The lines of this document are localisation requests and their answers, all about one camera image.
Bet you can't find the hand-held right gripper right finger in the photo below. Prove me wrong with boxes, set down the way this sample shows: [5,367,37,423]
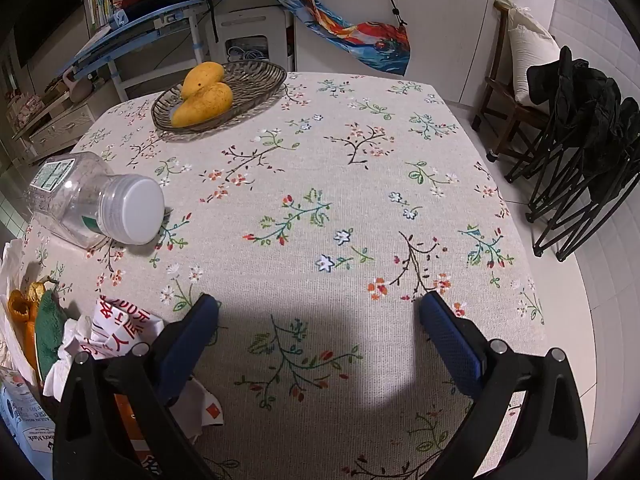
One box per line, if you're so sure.
[418,290,589,480]

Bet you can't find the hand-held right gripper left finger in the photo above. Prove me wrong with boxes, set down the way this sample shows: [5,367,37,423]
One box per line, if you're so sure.
[52,292,221,480]

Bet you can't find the white tissue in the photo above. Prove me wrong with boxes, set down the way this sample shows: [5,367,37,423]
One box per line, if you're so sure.
[42,317,91,401]

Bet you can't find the clear plastic jar white lid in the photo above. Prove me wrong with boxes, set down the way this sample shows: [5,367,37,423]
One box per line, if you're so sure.
[24,151,166,250]

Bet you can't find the white plastic bag blue print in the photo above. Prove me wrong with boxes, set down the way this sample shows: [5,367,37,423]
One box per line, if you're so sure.
[0,239,66,480]

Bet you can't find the white wrapper red print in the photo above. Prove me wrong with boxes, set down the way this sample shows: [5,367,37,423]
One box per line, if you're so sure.
[82,297,166,361]

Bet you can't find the green cloth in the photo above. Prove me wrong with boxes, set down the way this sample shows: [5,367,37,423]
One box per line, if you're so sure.
[35,292,68,381]

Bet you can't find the floral tablecloth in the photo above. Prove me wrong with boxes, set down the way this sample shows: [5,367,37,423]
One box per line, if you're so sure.
[20,71,547,480]

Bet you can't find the yellow mango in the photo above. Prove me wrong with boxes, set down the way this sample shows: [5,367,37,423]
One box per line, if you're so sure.
[171,81,234,128]
[181,61,225,101]

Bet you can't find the black folding chairs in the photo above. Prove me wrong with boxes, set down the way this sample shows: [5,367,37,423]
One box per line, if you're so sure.
[505,95,640,262]

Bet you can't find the white low cabinet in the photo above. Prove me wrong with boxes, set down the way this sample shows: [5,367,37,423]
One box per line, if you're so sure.
[12,77,118,161]

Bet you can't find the wooden chair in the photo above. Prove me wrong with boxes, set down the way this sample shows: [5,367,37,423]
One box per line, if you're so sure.
[471,0,551,161]

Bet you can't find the pink jug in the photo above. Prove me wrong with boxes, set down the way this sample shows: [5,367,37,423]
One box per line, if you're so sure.
[62,67,96,103]

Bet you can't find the black jacket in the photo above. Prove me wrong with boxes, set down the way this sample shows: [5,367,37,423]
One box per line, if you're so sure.
[526,46,621,126]

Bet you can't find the white pillow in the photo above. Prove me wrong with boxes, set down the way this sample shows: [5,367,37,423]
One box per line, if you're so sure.
[507,5,561,106]

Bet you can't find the white plastic stool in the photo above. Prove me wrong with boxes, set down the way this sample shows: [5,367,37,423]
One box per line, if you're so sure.
[207,5,296,73]

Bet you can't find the blue tilted desk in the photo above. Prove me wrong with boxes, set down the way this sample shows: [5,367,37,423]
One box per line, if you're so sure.
[62,0,226,103]

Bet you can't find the colourful painted cloth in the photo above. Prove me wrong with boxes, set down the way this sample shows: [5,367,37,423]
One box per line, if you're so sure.
[264,0,412,77]

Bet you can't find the white cupboard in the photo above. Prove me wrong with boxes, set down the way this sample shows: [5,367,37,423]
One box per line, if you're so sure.
[295,0,558,108]

